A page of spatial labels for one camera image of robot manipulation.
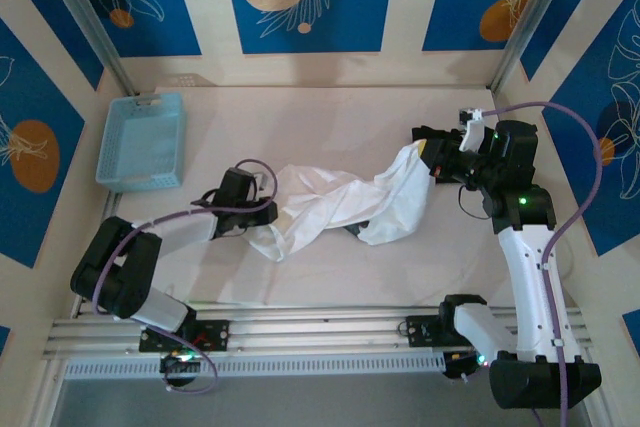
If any white slotted cable duct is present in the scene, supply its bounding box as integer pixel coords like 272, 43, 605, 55
64, 354, 447, 379

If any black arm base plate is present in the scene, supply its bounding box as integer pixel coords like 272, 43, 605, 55
405, 314, 474, 349
138, 317, 232, 353

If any white perforated bracket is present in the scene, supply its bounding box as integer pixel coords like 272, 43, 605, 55
172, 72, 214, 88

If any white t-shirt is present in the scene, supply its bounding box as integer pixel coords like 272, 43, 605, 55
247, 142, 435, 263

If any light blue plastic basket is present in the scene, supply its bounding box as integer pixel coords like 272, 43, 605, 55
94, 91, 189, 193

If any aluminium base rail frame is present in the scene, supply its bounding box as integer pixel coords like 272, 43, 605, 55
42, 299, 596, 363

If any folded black t-shirt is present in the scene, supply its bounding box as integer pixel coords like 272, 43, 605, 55
411, 124, 466, 148

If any black controller board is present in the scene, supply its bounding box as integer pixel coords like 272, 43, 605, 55
159, 350, 202, 389
442, 349, 494, 382

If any thin black cable loop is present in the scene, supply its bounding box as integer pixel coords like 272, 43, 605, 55
457, 184, 494, 222

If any aluminium frame post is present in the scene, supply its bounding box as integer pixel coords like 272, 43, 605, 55
37, 0, 136, 98
489, 0, 576, 96

